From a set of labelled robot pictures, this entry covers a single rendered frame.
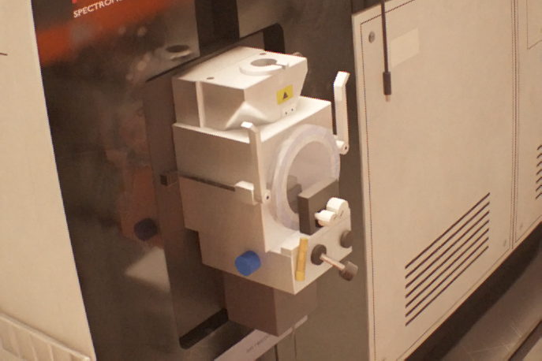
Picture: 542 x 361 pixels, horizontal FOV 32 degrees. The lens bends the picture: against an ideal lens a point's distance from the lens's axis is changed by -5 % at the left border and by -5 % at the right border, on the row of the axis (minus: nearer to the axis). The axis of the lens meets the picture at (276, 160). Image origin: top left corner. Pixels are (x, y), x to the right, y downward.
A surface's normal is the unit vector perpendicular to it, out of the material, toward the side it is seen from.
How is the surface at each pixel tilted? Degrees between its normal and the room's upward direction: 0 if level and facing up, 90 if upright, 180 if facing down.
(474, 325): 0
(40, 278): 90
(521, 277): 0
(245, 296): 90
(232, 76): 0
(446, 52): 90
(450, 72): 90
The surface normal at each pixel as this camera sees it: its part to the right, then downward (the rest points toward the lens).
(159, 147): 0.79, 0.18
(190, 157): -0.61, 0.37
